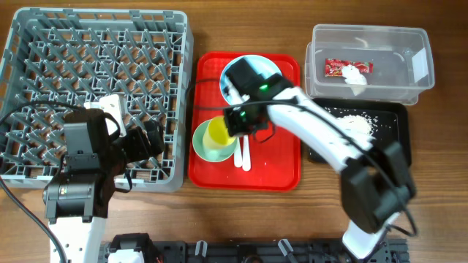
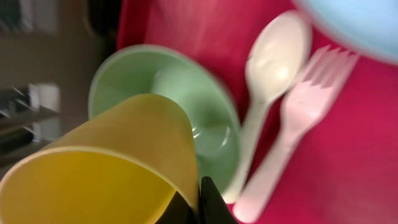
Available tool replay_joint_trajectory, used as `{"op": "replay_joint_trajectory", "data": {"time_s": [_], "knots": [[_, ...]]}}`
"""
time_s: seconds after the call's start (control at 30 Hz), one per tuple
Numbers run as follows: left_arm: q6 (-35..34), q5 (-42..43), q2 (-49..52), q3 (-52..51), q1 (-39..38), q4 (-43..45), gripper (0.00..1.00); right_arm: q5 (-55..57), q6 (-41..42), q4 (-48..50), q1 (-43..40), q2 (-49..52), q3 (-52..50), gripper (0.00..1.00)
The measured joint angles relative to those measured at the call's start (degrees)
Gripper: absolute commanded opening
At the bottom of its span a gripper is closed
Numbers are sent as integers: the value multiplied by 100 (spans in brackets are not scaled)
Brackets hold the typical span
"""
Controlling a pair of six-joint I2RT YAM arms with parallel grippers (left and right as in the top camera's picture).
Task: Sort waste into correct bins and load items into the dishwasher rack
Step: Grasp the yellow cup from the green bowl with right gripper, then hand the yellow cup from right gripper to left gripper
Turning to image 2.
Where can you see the red plastic tray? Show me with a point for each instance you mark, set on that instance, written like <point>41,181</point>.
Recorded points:
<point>345,169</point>

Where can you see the white plastic spoon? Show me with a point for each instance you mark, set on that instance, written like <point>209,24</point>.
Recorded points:
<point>277,55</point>

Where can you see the yellow plastic cup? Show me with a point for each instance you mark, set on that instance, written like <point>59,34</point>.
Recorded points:
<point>123,166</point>

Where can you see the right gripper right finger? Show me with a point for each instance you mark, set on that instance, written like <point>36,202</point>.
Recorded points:
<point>213,209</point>

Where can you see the white plastic fork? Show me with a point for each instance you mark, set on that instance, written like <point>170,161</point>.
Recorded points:
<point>304,106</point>

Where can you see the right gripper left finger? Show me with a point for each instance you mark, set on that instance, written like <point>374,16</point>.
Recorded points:
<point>178,212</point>

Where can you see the green bowl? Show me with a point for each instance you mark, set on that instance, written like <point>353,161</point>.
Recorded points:
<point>142,69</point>

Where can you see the light blue plate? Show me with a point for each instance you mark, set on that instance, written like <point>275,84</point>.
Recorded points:
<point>366,26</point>

